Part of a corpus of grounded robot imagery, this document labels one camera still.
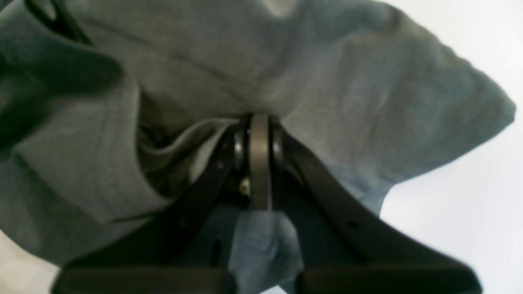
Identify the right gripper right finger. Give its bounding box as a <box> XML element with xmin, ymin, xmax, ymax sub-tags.
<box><xmin>250</xmin><ymin>115</ymin><xmax>482</xmax><ymax>294</ymax></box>

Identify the grey T-shirt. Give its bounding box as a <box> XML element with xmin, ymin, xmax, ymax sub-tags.
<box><xmin>1</xmin><ymin>0</ymin><xmax>516</xmax><ymax>294</ymax></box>

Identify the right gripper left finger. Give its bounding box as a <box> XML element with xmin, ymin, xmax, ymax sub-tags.
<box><xmin>51</xmin><ymin>116</ymin><xmax>250</xmax><ymax>294</ymax></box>

